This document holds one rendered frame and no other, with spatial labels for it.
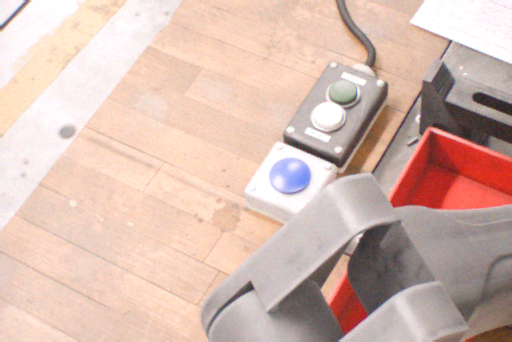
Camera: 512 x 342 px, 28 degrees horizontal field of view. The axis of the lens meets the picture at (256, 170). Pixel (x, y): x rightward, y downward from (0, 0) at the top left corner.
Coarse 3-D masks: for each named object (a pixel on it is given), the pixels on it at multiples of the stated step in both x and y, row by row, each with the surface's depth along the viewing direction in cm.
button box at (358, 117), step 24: (336, 0) 113; (336, 72) 105; (360, 72) 104; (312, 96) 103; (360, 96) 102; (384, 96) 104; (312, 120) 101; (360, 120) 101; (288, 144) 102; (312, 144) 100; (336, 144) 100; (336, 168) 101
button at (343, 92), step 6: (336, 84) 103; (342, 84) 103; (348, 84) 103; (354, 84) 102; (330, 90) 102; (336, 90) 102; (342, 90) 102; (348, 90) 102; (354, 90) 102; (330, 96) 102; (336, 96) 102; (342, 96) 102; (348, 96) 102; (354, 96) 102; (336, 102) 102; (342, 102) 102; (348, 102) 102
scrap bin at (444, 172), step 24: (432, 144) 98; (456, 144) 95; (408, 168) 94; (432, 168) 100; (456, 168) 99; (480, 168) 97; (504, 168) 94; (408, 192) 97; (432, 192) 99; (456, 192) 98; (480, 192) 98; (504, 192) 98; (336, 288) 88; (336, 312) 90; (360, 312) 92
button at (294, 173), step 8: (280, 160) 99; (288, 160) 98; (296, 160) 98; (272, 168) 98; (280, 168) 98; (288, 168) 98; (296, 168) 98; (304, 168) 98; (272, 176) 97; (280, 176) 97; (288, 176) 97; (296, 176) 97; (304, 176) 97; (272, 184) 97; (280, 184) 97; (288, 184) 97; (296, 184) 97; (304, 184) 97; (280, 192) 97; (288, 192) 97; (296, 192) 97
